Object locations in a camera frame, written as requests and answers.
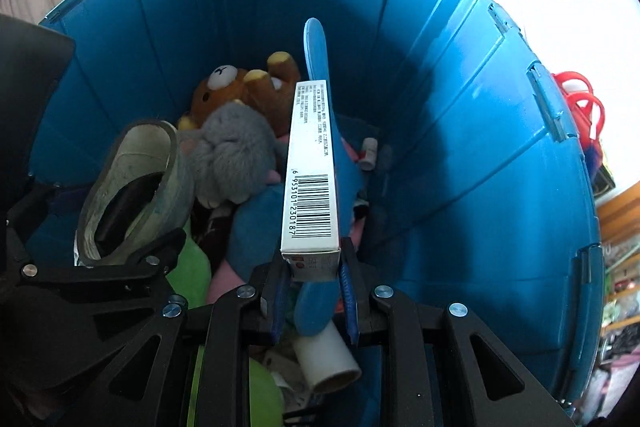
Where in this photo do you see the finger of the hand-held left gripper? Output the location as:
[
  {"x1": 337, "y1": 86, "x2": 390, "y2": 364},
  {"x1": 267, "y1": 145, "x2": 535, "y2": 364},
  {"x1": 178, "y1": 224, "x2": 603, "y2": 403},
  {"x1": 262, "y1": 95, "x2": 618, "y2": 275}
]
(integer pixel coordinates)
[{"x1": 20, "y1": 229, "x2": 190, "y2": 344}]

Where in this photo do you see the grey slipper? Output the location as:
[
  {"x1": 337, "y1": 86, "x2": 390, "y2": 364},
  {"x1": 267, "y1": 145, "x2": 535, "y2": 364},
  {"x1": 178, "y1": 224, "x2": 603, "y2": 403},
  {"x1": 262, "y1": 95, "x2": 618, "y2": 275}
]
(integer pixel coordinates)
[{"x1": 74, "y1": 119, "x2": 196, "y2": 268}]

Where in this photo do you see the blue plastic crate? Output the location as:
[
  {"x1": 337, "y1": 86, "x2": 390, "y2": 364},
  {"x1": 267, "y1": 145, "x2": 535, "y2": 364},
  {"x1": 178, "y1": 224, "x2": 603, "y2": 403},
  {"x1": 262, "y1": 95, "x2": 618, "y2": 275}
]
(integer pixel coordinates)
[{"x1": 27, "y1": 0, "x2": 606, "y2": 413}]

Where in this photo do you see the black gift box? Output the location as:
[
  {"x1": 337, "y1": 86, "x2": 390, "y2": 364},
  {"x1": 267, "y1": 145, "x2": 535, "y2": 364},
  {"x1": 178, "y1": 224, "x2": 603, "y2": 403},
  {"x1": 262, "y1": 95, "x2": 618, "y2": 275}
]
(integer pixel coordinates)
[{"x1": 592, "y1": 162, "x2": 616, "y2": 195}]

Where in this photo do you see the blue plush toy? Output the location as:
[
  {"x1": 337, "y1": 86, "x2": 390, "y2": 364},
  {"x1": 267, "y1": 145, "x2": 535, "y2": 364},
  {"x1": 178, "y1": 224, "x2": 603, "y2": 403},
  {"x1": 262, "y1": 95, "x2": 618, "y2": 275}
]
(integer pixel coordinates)
[{"x1": 227, "y1": 18, "x2": 371, "y2": 338}]

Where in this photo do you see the red plastic case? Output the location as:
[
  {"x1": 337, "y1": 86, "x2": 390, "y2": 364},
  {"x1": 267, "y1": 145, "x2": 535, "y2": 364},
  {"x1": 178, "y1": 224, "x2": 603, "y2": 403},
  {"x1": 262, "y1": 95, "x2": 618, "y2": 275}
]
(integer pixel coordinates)
[{"x1": 552, "y1": 71, "x2": 606, "y2": 158}]

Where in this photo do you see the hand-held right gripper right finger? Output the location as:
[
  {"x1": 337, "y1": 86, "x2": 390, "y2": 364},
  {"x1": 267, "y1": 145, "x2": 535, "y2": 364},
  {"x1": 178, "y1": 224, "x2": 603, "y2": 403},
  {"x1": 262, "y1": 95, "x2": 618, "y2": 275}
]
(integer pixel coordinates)
[{"x1": 339, "y1": 241, "x2": 576, "y2": 427}]

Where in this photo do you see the long white barcode box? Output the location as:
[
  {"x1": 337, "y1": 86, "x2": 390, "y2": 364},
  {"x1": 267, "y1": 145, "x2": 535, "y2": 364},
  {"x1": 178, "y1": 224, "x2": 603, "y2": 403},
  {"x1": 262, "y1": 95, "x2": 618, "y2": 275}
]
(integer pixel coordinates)
[{"x1": 280, "y1": 80, "x2": 342, "y2": 283}]

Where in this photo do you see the orange brown bear plush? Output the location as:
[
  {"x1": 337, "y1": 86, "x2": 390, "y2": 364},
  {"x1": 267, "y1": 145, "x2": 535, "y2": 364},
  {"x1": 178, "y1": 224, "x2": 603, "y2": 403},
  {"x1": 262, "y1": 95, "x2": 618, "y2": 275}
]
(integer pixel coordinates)
[{"x1": 177, "y1": 52, "x2": 303, "y2": 142}]

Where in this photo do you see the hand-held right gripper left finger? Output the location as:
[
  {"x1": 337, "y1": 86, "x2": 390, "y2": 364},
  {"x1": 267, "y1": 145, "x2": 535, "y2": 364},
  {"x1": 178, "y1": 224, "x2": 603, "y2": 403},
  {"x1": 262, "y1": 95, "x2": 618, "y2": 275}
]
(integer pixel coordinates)
[{"x1": 75, "y1": 257, "x2": 291, "y2": 427}]

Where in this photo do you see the blue tassel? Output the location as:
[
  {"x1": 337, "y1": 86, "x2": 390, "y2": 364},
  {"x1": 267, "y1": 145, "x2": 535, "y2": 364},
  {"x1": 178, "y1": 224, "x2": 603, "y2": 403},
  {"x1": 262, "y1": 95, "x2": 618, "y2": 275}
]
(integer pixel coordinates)
[{"x1": 585, "y1": 141, "x2": 603, "y2": 172}]

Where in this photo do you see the pink white tube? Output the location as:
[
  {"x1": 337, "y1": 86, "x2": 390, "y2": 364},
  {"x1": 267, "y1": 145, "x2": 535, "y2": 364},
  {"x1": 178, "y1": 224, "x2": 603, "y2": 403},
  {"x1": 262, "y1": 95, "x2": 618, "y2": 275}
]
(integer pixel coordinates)
[{"x1": 357, "y1": 137, "x2": 378, "y2": 170}]

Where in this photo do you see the grey plush toy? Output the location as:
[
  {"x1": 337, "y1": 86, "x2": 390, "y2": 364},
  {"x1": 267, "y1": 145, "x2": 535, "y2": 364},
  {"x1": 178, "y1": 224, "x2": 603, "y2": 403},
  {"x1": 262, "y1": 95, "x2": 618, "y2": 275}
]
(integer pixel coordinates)
[{"x1": 177, "y1": 102, "x2": 288, "y2": 208}]

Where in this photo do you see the green frog plush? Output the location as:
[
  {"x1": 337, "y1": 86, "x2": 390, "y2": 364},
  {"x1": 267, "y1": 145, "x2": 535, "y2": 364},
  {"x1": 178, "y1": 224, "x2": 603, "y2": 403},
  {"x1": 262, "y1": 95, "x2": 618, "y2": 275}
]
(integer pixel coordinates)
[{"x1": 165, "y1": 227, "x2": 286, "y2": 427}]

